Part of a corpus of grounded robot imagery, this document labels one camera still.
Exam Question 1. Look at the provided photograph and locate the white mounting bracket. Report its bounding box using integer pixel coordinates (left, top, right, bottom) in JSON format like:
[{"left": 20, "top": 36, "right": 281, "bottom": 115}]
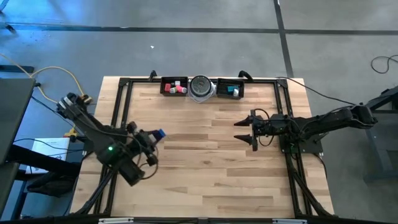
[
  {"left": 98, "top": 217, "right": 134, "bottom": 224},
  {"left": 272, "top": 218, "right": 308, "bottom": 224}
]

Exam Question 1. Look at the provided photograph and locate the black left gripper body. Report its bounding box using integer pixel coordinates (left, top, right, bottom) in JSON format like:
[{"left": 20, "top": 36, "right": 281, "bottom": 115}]
[{"left": 135, "top": 129, "right": 156, "bottom": 155}]

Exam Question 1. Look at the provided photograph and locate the white paper booklet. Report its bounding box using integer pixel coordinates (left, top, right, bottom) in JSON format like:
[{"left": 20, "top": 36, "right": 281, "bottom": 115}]
[{"left": 25, "top": 137, "right": 71, "bottom": 175}]

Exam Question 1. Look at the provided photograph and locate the black floor cable loop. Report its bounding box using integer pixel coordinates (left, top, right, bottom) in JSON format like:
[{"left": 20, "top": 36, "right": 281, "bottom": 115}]
[{"left": 370, "top": 54, "right": 398, "bottom": 75}]

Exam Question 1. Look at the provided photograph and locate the dark metal cart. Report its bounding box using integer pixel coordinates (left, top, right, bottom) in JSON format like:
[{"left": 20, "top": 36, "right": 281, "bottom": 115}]
[{"left": 363, "top": 85, "right": 398, "bottom": 184}]

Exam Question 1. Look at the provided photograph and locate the black bag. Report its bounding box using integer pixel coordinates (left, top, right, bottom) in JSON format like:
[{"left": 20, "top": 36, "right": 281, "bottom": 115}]
[{"left": 26, "top": 172, "right": 77, "bottom": 198}]

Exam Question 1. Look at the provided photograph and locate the yellow cable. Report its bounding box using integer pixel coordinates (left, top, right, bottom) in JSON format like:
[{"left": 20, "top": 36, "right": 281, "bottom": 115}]
[{"left": 0, "top": 52, "right": 93, "bottom": 138}]

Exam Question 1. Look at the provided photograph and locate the dark grey desk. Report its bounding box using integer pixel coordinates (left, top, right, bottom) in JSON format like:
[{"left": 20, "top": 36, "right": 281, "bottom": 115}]
[{"left": 0, "top": 77, "right": 37, "bottom": 218}]

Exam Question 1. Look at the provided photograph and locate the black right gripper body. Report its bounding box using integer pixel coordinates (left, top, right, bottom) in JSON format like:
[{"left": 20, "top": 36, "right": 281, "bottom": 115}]
[{"left": 250, "top": 108, "right": 285, "bottom": 152}]

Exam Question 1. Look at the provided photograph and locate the white cylindrical cup black rim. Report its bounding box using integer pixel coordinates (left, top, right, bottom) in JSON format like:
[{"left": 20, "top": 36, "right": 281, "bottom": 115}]
[{"left": 189, "top": 75, "right": 216, "bottom": 98}]

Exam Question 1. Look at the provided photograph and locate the black mesh basket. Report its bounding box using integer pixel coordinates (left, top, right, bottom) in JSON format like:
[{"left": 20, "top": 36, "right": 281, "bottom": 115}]
[
  {"left": 159, "top": 76, "right": 189, "bottom": 96},
  {"left": 216, "top": 77, "right": 245, "bottom": 100}
]

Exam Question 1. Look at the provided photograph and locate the thin black cable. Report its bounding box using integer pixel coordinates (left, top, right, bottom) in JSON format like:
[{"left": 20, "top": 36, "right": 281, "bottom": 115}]
[{"left": 275, "top": 76, "right": 357, "bottom": 106}]

